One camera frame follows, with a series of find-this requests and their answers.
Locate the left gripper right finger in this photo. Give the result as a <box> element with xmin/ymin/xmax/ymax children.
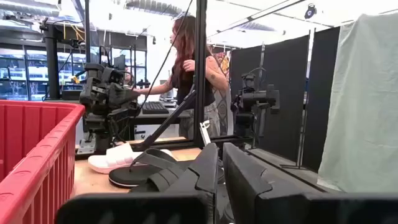
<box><xmin>222</xmin><ymin>142</ymin><xmax>398</xmax><ymax>224</ymax></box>

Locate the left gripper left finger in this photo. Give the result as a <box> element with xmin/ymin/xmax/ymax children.
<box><xmin>55</xmin><ymin>142</ymin><xmax>220</xmax><ymax>224</ymax></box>

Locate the pale pink slide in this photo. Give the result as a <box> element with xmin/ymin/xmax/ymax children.
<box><xmin>87</xmin><ymin>142</ymin><xmax>177</xmax><ymax>174</ymax></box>

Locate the black thong sandal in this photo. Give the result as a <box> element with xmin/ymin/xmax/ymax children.
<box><xmin>108</xmin><ymin>147</ymin><xmax>225</xmax><ymax>194</ymax></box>

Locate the red plastic bin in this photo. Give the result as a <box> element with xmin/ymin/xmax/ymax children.
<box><xmin>0</xmin><ymin>98</ymin><xmax>86</xmax><ymax>224</ymax></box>

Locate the black keyboard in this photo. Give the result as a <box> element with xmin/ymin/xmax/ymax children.
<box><xmin>142</xmin><ymin>101</ymin><xmax>170</xmax><ymax>115</ymax></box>

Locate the dark office desk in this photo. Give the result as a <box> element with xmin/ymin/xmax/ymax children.
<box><xmin>129</xmin><ymin>107</ymin><xmax>195</xmax><ymax>141</ymax></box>

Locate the person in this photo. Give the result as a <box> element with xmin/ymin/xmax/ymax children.
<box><xmin>132</xmin><ymin>15</ymin><xmax>231</xmax><ymax>141</ymax></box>

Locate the black round pole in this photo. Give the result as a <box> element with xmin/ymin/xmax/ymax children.
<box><xmin>39</xmin><ymin>17</ymin><xmax>62</xmax><ymax>101</ymax></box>

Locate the silver partition support pole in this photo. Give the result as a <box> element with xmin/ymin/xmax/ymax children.
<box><xmin>279</xmin><ymin>28</ymin><xmax>315</xmax><ymax>170</ymax></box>

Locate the colourful patterned banner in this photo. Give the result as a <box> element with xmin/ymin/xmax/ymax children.
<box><xmin>213</xmin><ymin>51</ymin><xmax>234</xmax><ymax>136</ymax></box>

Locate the black fabric partition panel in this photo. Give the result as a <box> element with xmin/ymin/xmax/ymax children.
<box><xmin>303</xmin><ymin>26</ymin><xmax>341</xmax><ymax>174</ymax></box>
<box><xmin>229</xmin><ymin>34</ymin><xmax>310</xmax><ymax>162</ymax></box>

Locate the grey-green curtain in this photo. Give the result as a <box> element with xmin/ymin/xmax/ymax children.
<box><xmin>317</xmin><ymin>12</ymin><xmax>398</xmax><ymax>194</ymax></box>

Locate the dark round ceiling fixture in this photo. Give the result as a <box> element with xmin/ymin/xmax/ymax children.
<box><xmin>303</xmin><ymin>2</ymin><xmax>318</xmax><ymax>20</ymax></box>

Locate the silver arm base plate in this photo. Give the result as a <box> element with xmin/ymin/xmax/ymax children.
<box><xmin>76</xmin><ymin>136</ymin><xmax>97</xmax><ymax>156</ymax></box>

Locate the silver angle bracket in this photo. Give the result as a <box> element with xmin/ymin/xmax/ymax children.
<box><xmin>198</xmin><ymin>119</ymin><xmax>212</xmax><ymax>146</ymax></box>

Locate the thin black upright post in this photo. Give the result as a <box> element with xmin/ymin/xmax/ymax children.
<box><xmin>83</xmin><ymin>0</ymin><xmax>92</xmax><ymax>66</ymax></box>

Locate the black aluminium rig frame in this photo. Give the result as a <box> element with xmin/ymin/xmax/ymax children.
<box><xmin>74</xmin><ymin>0</ymin><xmax>343</xmax><ymax>195</ymax></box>

